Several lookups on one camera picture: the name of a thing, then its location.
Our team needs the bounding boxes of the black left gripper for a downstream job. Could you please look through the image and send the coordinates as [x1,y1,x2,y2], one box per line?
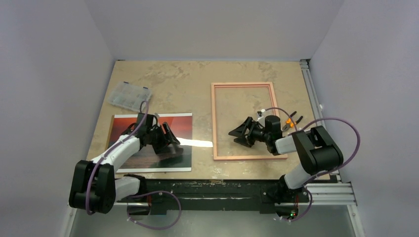
[147,123,179,154]

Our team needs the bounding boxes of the sunset photo print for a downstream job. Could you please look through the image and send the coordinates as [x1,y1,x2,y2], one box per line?
[117,113,192,174]

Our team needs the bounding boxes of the pink wooden picture frame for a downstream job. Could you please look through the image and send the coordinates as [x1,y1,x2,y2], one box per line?
[211,82,288,161]

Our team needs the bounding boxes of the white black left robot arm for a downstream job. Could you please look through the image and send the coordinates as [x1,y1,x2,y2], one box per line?
[68,113,182,215]

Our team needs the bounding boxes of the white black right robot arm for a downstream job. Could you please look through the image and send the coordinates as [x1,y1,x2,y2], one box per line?
[228,115,343,201]

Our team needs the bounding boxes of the yellow black pliers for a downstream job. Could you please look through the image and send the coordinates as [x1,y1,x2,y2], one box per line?
[282,111,303,132]

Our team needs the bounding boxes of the clear plastic organizer box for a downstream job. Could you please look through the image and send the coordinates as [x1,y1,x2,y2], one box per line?
[107,81,152,112]

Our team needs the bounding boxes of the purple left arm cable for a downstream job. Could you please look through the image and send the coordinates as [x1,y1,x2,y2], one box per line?
[85,99,182,231]

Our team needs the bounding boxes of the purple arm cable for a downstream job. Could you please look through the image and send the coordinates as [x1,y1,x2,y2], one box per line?
[256,107,361,223]
[85,99,182,231]

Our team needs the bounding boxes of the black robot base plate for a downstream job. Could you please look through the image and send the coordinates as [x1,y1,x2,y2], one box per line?
[117,179,310,215]

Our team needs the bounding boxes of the aluminium rail frame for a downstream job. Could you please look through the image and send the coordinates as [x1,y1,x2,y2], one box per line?
[60,59,366,237]

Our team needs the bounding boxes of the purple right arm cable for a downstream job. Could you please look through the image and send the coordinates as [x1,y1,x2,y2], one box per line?
[256,107,361,223]

